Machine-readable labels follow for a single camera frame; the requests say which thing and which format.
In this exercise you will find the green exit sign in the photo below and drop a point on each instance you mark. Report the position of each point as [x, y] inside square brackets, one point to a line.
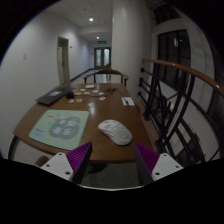
[102, 42]

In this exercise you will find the ceiling lights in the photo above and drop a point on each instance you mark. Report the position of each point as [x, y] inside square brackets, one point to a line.
[91, 19]

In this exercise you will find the brown wooden armchair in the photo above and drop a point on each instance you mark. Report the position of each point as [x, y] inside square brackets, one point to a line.
[106, 71]

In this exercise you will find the black railing with wooden handrail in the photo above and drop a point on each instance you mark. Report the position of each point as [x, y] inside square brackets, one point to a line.
[166, 110]

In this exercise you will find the glass double door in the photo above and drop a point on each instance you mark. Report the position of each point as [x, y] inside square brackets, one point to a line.
[102, 57]

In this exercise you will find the dark framed window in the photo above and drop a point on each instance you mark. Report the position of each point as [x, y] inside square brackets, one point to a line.
[173, 56]

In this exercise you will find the white card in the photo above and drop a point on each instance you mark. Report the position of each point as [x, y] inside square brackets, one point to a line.
[90, 86]

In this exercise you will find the light green printed mouse pad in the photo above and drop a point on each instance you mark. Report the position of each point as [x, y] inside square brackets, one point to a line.
[61, 128]

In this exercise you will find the white perforated computer mouse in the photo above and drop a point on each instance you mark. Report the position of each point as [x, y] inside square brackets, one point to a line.
[116, 131]

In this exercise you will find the dark closed laptop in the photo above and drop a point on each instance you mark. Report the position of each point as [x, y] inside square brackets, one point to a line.
[53, 95]

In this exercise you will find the pale side door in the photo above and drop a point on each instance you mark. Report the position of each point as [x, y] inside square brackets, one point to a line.
[63, 60]

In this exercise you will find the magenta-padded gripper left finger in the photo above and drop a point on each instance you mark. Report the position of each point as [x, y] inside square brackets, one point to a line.
[60, 165]

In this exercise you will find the white notepad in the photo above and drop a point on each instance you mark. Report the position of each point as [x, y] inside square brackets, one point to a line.
[128, 101]

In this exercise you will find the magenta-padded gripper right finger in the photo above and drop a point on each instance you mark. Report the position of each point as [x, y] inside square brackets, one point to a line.
[165, 165]

